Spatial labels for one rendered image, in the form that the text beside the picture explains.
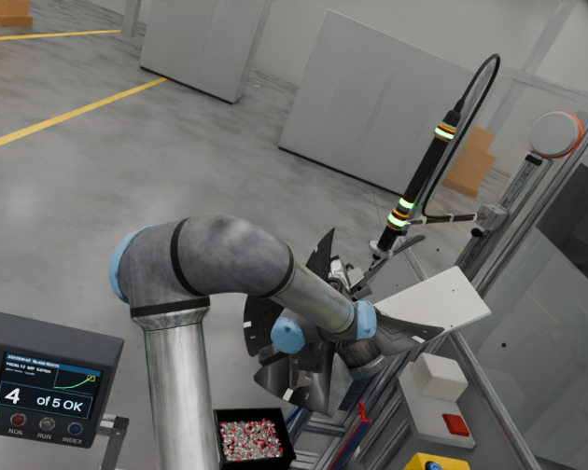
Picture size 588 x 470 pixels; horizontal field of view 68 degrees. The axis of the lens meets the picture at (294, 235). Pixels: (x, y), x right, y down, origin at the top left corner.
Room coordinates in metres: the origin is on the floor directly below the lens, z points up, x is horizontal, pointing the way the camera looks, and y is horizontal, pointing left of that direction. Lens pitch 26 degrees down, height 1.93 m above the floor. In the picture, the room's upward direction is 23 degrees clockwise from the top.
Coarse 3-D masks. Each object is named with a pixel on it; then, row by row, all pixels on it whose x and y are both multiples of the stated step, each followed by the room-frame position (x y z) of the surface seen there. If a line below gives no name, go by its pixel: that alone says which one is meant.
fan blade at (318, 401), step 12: (324, 348) 1.04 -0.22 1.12; (288, 360) 0.98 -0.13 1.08; (324, 360) 1.01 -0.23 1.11; (264, 372) 0.94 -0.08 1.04; (276, 372) 0.94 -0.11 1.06; (288, 372) 0.94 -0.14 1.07; (312, 372) 0.96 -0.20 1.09; (324, 372) 0.97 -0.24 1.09; (264, 384) 0.91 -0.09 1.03; (276, 384) 0.91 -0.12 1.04; (288, 384) 0.91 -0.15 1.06; (312, 384) 0.93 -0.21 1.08; (324, 384) 0.94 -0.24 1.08; (300, 396) 0.89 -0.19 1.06; (312, 396) 0.90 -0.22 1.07; (324, 396) 0.90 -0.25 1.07; (312, 408) 0.86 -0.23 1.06; (324, 408) 0.87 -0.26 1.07
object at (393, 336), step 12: (384, 324) 1.02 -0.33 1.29; (396, 324) 1.04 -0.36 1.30; (408, 324) 1.06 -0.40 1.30; (420, 324) 1.07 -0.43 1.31; (372, 336) 0.96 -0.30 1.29; (384, 336) 0.96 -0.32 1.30; (396, 336) 0.96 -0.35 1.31; (408, 336) 0.97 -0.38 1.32; (420, 336) 0.98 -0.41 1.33; (432, 336) 0.98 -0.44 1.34; (384, 348) 0.91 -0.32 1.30; (396, 348) 0.91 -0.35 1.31; (408, 348) 0.92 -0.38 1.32
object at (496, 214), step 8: (480, 208) 1.56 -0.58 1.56; (488, 208) 1.55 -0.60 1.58; (496, 208) 1.59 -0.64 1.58; (504, 208) 1.61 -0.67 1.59; (488, 216) 1.54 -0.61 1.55; (496, 216) 1.52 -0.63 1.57; (504, 216) 1.57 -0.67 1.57; (480, 224) 1.54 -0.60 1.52; (488, 224) 1.53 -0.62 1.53; (496, 224) 1.55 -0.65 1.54
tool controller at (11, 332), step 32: (0, 320) 0.58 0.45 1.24; (32, 320) 0.62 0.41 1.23; (0, 352) 0.52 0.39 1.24; (32, 352) 0.53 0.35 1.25; (64, 352) 0.56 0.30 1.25; (96, 352) 0.59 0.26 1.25; (32, 384) 0.52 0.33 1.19; (64, 384) 0.54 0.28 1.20; (96, 384) 0.55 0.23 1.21; (0, 416) 0.49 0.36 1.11; (32, 416) 0.51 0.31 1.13; (64, 416) 0.52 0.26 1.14; (96, 416) 0.54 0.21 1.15
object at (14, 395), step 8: (0, 384) 0.50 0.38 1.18; (8, 384) 0.51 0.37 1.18; (16, 384) 0.51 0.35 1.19; (0, 392) 0.50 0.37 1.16; (8, 392) 0.50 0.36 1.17; (16, 392) 0.51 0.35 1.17; (24, 392) 0.51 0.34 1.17; (0, 400) 0.50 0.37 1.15; (8, 400) 0.50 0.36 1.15; (16, 400) 0.50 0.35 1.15; (24, 400) 0.51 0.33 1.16; (24, 408) 0.50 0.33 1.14
